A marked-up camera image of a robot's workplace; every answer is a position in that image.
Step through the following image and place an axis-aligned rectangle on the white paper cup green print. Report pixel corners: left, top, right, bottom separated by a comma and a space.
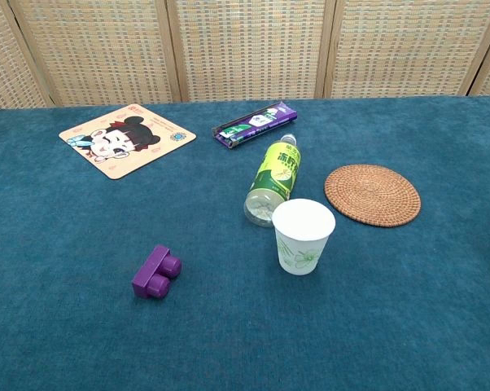
271, 198, 337, 275

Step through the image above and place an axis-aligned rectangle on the round woven rattan coaster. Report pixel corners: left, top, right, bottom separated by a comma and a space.
324, 164, 422, 228

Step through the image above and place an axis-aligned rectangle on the green label plastic bottle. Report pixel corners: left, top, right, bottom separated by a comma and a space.
243, 133, 303, 228

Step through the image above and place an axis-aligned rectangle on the purple toothpaste box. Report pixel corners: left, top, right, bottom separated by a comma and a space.
211, 100, 300, 151

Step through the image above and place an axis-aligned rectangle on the purple toy building block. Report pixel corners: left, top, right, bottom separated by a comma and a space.
131, 244, 183, 301

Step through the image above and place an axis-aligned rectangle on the cartoon girl square mat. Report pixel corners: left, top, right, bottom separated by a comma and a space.
58, 103, 198, 181

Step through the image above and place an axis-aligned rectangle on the woven bamboo folding screen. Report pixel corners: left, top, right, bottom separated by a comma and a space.
0, 0, 490, 112

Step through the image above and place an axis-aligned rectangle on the teal table cloth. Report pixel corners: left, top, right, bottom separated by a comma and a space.
0, 95, 490, 391

